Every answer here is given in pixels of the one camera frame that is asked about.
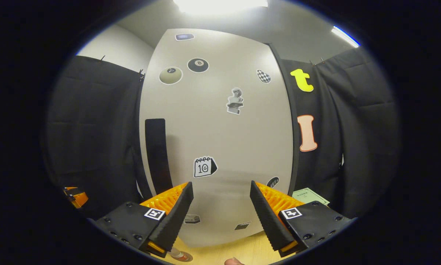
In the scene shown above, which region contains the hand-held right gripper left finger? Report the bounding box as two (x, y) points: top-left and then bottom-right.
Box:
(95, 181), (194, 258)

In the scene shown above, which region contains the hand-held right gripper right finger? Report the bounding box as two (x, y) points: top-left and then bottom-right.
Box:
(249, 180), (353, 258)

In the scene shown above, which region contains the grey cabinet door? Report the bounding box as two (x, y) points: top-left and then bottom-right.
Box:
(139, 28), (300, 248)

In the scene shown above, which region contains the green booklet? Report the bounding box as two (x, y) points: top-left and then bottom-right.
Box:
(292, 187), (331, 206)

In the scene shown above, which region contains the black backdrop cloth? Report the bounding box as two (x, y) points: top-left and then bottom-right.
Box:
(44, 46), (401, 219)

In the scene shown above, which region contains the small ceiling light panel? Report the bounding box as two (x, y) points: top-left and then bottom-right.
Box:
(331, 25), (361, 48)

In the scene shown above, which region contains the large ceiling light panel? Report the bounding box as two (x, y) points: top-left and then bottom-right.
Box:
(173, 0), (269, 16)

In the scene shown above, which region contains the black door handle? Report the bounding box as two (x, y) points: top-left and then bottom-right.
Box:
(145, 118), (173, 195)

